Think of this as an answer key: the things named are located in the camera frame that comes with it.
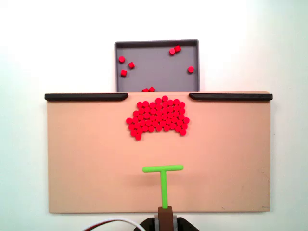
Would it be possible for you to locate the red white black servo cable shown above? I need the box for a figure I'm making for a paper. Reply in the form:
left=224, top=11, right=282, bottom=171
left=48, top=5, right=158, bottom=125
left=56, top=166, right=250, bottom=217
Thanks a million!
left=80, top=217, right=145, bottom=231

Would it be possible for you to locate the green T-shaped pusher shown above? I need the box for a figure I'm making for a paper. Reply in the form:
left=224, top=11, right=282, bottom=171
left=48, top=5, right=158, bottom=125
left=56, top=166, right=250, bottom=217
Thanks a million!
left=142, top=164, right=184, bottom=209

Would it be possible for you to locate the brown tool holder block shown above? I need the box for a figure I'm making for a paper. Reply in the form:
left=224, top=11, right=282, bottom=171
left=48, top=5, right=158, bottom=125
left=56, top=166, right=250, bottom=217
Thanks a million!
left=157, top=206, right=174, bottom=231

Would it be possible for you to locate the pile of red granules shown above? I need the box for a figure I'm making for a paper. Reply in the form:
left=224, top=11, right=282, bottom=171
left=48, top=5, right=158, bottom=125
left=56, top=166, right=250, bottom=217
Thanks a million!
left=126, top=95, right=190, bottom=141

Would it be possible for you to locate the grey rectangular container tray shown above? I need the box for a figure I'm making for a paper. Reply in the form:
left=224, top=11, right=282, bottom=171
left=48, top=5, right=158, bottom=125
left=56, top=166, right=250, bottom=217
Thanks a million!
left=114, top=39, right=201, bottom=93

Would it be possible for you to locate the beige flat board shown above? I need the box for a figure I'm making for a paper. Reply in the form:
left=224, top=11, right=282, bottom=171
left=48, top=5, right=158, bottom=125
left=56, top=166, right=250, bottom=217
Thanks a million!
left=45, top=90, right=274, bottom=214

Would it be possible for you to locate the black edge rail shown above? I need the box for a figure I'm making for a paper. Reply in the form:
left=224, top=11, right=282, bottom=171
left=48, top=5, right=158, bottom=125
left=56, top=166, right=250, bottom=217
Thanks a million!
left=44, top=93, right=129, bottom=103
left=188, top=92, right=273, bottom=103

